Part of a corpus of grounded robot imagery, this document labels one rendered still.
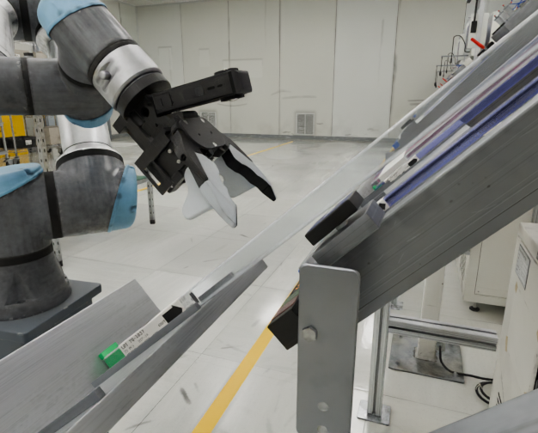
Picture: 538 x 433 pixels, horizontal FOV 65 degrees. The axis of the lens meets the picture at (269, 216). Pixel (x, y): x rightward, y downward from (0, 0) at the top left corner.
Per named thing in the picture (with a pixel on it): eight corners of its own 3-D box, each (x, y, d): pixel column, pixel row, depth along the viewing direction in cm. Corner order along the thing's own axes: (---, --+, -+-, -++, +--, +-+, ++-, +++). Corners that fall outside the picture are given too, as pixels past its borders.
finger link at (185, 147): (218, 195, 47) (195, 143, 51) (229, 186, 46) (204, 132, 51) (186, 186, 44) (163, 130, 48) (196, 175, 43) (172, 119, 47)
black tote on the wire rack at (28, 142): (13, 149, 571) (11, 138, 567) (-3, 148, 581) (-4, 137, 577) (38, 146, 607) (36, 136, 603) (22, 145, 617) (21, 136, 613)
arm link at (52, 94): (31, 88, 63) (22, 34, 53) (110, 89, 68) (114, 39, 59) (37, 134, 60) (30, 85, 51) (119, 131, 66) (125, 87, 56)
